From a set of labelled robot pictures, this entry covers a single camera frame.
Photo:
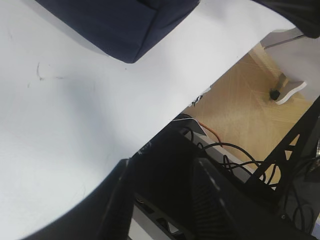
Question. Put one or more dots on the navy blue lunch bag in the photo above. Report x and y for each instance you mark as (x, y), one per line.
(123, 29)

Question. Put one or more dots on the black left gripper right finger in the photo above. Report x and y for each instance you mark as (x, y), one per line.
(222, 212)

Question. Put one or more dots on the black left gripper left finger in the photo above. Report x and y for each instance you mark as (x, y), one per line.
(105, 214)

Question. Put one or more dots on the white tape on table edge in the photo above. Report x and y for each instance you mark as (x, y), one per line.
(194, 102)

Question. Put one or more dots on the white table leg foot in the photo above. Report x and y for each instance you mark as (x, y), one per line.
(279, 46)

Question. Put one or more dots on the black metal frame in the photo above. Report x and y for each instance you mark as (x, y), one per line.
(286, 184)

